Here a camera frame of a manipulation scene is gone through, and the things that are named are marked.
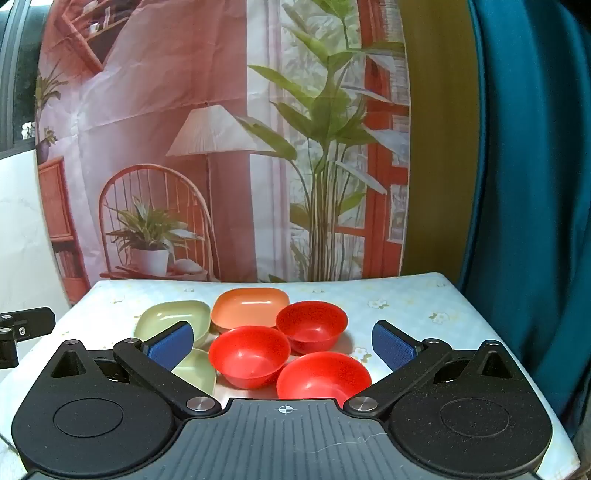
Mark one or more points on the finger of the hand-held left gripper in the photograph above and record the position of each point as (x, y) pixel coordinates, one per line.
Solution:
(32, 321)

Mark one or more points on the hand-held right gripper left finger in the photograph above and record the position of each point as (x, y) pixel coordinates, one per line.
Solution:
(171, 345)

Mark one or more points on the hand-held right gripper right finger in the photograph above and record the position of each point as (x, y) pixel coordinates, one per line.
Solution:
(392, 344)

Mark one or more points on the pale green plate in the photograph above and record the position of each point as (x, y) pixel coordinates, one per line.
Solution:
(198, 374)
(166, 316)

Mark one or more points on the red bowl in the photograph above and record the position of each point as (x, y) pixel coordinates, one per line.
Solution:
(251, 355)
(323, 376)
(314, 325)

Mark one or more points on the orange plate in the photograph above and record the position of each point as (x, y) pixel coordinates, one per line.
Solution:
(249, 304)

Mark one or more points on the floral tablecloth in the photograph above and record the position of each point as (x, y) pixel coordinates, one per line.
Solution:
(406, 295)

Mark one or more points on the white panel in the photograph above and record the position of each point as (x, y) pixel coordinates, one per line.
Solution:
(23, 230)

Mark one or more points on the teal curtain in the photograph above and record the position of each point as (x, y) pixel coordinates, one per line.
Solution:
(531, 184)

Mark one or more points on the printed backdrop cloth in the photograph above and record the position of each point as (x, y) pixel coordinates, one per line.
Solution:
(161, 92)

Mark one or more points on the dark window frame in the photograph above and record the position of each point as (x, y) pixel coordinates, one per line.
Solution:
(14, 69)

